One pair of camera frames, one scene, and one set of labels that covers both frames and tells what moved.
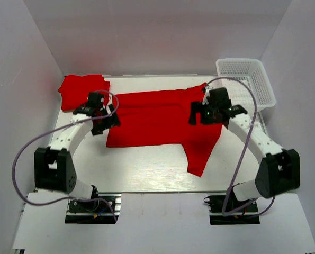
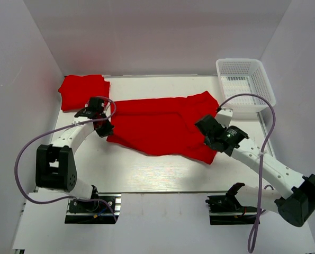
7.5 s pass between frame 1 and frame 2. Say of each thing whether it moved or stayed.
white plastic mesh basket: stayed
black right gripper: moved
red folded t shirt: stayed
